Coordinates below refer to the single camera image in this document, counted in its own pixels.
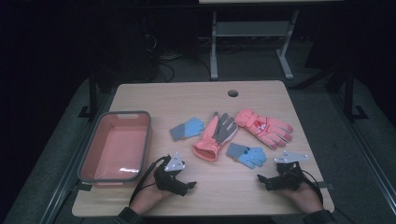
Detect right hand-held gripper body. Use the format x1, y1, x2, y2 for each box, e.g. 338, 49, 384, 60
270, 150, 309, 191

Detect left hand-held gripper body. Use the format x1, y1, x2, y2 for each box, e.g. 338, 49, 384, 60
153, 151, 187, 190

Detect small blue glove with dots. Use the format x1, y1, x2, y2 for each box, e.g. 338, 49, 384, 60
225, 142, 268, 170

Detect pink glove with grey palm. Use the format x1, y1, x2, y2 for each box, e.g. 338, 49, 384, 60
191, 111, 239, 162

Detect pink ski glove red print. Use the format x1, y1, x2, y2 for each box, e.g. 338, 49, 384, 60
233, 108, 294, 150

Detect small blue grey knit glove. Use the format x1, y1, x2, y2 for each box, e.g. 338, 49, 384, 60
169, 117, 205, 142

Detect pink basin with grey rim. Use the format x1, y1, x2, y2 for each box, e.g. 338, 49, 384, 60
78, 110, 152, 188

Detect person's right hand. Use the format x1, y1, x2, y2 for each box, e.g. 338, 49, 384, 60
276, 185, 323, 215

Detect person's left hand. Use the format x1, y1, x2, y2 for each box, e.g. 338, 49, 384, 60
130, 181, 174, 216

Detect white metal stand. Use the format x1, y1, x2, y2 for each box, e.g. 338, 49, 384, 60
209, 8, 301, 81

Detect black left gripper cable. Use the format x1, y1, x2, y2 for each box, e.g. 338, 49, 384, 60
128, 155, 169, 207

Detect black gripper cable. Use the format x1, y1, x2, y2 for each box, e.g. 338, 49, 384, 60
128, 155, 169, 207
298, 168, 325, 204

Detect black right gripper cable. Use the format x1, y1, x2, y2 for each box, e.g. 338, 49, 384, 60
298, 168, 325, 204

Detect grey metal floor rail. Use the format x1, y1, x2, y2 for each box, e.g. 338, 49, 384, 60
38, 92, 108, 224
328, 91, 396, 208

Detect black metal post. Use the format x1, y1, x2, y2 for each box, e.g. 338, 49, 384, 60
78, 69, 114, 119
340, 60, 370, 121

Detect black floor cables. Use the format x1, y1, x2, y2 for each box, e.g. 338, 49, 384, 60
141, 32, 213, 83

